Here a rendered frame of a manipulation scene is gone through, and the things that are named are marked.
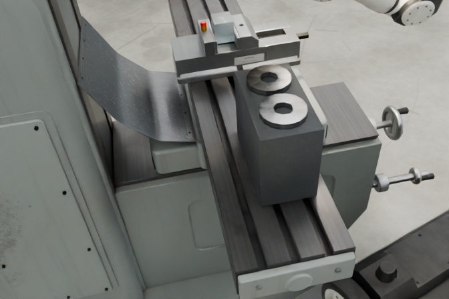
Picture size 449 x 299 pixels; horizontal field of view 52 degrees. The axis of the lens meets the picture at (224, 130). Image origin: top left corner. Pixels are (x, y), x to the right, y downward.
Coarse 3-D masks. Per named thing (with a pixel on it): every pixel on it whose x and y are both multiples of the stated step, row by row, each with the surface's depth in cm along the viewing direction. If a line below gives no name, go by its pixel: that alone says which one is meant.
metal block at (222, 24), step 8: (216, 16) 124; (224, 16) 124; (216, 24) 121; (224, 24) 122; (232, 24) 122; (216, 32) 123; (224, 32) 123; (232, 32) 124; (216, 40) 124; (224, 40) 125; (232, 40) 125
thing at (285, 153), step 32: (288, 64) 97; (256, 96) 90; (288, 96) 87; (256, 128) 83; (288, 128) 82; (320, 128) 82; (256, 160) 88; (288, 160) 86; (320, 160) 87; (256, 192) 95; (288, 192) 92
